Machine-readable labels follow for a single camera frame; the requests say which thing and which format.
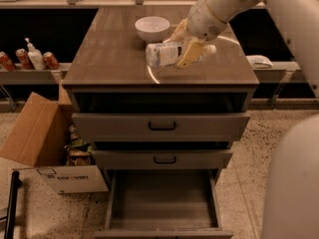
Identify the white ceramic bowl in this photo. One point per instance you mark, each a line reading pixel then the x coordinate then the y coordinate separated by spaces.
pixel 152 29

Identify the white pump bottle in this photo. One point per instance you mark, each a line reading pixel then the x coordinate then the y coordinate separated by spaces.
pixel 35 56

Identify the red soda can right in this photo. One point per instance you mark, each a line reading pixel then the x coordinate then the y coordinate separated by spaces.
pixel 51 60

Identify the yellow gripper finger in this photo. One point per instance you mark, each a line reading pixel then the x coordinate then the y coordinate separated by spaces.
pixel 180 32
pixel 192 49

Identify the grey top drawer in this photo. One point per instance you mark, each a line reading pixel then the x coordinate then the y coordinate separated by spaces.
pixel 159 117

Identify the red soda can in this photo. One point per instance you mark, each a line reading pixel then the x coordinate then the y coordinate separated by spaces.
pixel 23 58
pixel 6 62
pixel 51 60

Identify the grey drawer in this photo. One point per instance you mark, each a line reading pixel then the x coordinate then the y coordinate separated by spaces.
pixel 163 204
pixel 162 158
pixel 159 117

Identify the grey bottom drawer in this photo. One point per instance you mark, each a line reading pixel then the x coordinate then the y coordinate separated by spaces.
pixel 163 204

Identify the grey middle drawer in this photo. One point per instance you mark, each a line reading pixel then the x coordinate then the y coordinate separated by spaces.
pixel 162 158

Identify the grey drawer cabinet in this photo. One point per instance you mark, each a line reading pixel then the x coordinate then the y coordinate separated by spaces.
pixel 112 59

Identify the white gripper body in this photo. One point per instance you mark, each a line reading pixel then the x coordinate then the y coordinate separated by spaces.
pixel 204 21

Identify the red soda can middle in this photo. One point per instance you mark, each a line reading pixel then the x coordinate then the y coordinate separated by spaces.
pixel 23 58

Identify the clear plastic water bottle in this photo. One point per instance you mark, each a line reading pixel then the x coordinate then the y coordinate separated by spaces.
pixel 167 54

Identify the open cardboard box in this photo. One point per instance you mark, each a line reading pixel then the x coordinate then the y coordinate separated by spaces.
pixel 38 139

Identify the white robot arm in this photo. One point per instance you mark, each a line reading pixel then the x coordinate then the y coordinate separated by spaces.
pixel 291 204

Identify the grey low shelf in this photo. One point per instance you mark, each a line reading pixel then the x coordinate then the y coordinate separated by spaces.
pixel 34 77

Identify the red soda can left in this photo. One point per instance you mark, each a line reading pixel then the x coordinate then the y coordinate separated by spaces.
pixel 6 62

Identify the black chair leg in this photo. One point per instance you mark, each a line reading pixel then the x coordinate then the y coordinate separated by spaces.
pixel 12 204

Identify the snack packets in box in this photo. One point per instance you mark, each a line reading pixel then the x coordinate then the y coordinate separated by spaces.
pixel 78 152

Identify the folded white cloth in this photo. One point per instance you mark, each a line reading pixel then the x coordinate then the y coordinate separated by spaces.
pixel 259 62

